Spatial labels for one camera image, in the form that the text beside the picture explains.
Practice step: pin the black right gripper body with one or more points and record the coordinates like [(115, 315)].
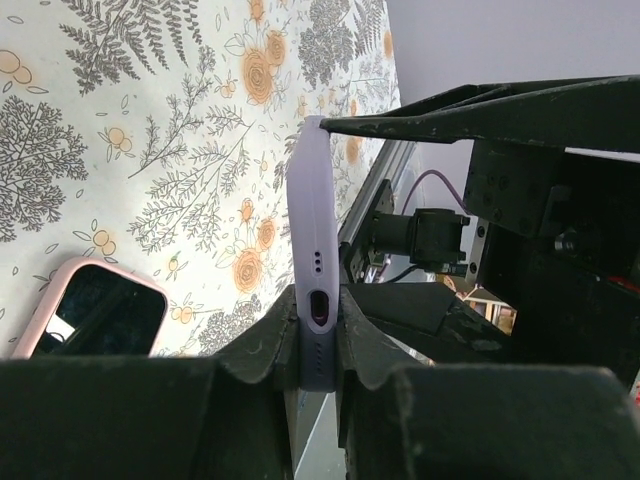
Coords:
[(560, 244)]

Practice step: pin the phone in pink case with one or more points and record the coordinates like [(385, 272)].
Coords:
[(91, 307)]

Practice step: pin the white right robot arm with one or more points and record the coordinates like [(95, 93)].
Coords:
[(438, 240)]

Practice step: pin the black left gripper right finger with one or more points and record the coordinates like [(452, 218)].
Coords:
[(401, 419)]

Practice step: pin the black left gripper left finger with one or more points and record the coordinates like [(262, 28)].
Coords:
[(231, 415)]

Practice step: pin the lilac phone case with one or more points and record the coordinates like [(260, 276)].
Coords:
[(314, 242)]

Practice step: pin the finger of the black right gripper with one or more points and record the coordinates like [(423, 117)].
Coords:
[(584, 113)]

